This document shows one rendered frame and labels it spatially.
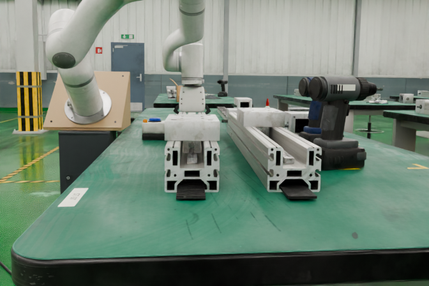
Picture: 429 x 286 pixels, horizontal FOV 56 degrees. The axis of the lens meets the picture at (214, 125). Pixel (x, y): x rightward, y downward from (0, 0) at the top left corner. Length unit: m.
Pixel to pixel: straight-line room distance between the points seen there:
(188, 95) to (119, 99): 0.34
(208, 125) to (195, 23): 0.65
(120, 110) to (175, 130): 0.92
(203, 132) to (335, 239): 0.35
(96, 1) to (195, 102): 0.52
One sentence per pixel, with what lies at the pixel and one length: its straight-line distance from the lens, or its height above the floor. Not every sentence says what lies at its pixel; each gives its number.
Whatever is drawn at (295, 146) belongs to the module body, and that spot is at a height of 0.85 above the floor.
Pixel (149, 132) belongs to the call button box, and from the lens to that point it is 1.38.
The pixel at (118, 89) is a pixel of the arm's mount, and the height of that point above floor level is 0.94.
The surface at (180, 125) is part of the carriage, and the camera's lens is 0.79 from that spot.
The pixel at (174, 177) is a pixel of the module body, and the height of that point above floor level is 0.81.
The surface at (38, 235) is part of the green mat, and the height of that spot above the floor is 0.78.
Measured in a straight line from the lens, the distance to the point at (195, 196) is 0.70.
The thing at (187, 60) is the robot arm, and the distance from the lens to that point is 1.54.
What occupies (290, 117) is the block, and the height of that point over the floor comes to 0.86.
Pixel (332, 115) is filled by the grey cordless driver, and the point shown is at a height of 0.91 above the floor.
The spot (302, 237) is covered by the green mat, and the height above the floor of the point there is 0.78.
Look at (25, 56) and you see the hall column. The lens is 7.87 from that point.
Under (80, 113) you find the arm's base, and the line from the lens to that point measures 1.69.
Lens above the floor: 0.98
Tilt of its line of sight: 6 degrees down
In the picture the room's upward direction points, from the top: 1 degrees clockwise
